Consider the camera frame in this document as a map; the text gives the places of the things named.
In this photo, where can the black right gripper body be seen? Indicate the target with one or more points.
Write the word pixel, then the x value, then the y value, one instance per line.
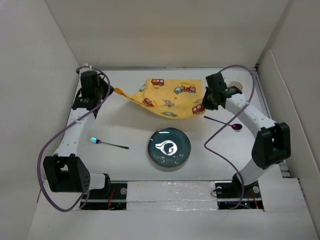
pixel 208 102

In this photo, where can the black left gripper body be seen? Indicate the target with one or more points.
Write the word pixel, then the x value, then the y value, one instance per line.
pixel 102 90

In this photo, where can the pink paper cup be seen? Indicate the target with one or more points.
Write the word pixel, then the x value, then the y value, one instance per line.
pixel 236 84

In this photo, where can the purple metal spoon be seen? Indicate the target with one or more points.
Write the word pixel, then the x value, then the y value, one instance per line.
pixel 234 126

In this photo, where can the yellow cartoon car placemat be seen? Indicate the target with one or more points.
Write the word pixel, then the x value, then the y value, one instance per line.
pixel 169 98

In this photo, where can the iridescent metal fork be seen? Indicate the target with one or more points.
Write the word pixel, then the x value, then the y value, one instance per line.
pixel 98 142

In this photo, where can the dark teal ceramic plate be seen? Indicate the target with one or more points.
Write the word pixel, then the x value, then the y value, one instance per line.
pixel 169 148

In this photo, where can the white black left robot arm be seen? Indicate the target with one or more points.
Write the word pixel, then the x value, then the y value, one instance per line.
pixel 65 171

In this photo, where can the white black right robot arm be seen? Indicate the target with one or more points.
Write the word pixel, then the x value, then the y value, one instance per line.
pixel 272 143

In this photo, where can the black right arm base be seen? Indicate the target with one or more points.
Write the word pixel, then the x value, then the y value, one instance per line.
pixel 228 198

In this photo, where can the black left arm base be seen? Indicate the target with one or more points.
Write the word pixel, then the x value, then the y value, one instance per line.
pixel 114 200

